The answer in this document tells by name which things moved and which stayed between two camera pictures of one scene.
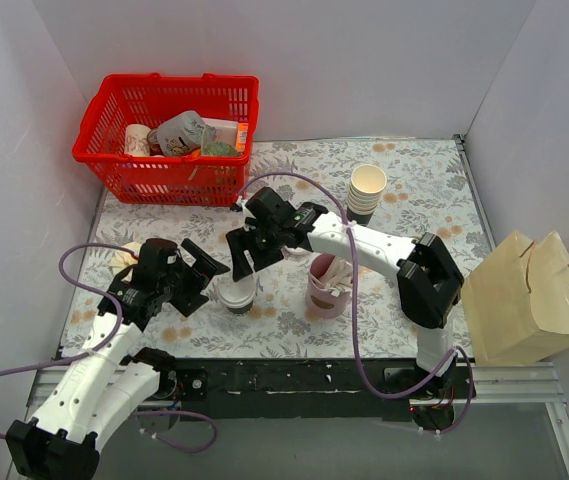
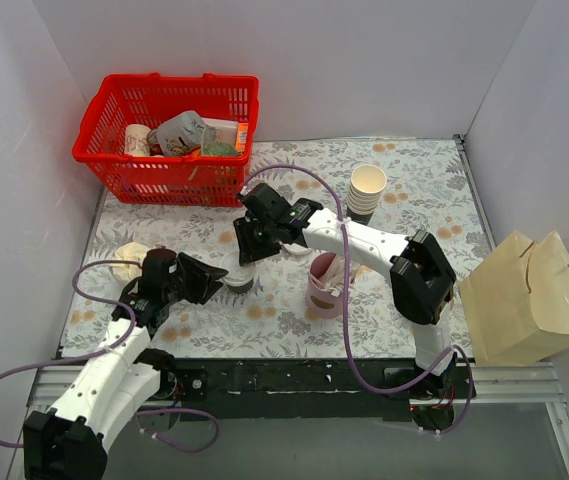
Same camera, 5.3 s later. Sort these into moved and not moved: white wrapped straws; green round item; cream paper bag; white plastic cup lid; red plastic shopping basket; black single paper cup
Moved: white plastic cup lid; black single paper cup
Not moved: cream paper bag; white wrapped straws; green round item; red plastic shopping basket
